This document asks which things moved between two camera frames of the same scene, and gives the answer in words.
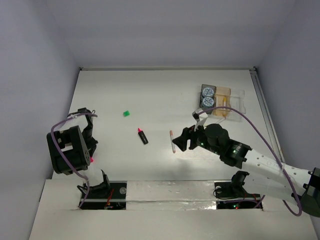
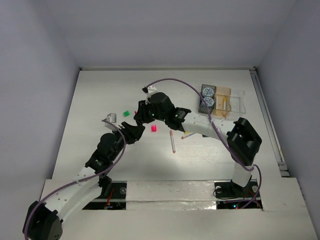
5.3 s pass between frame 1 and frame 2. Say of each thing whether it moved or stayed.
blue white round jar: stayed
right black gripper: moved
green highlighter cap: stayed
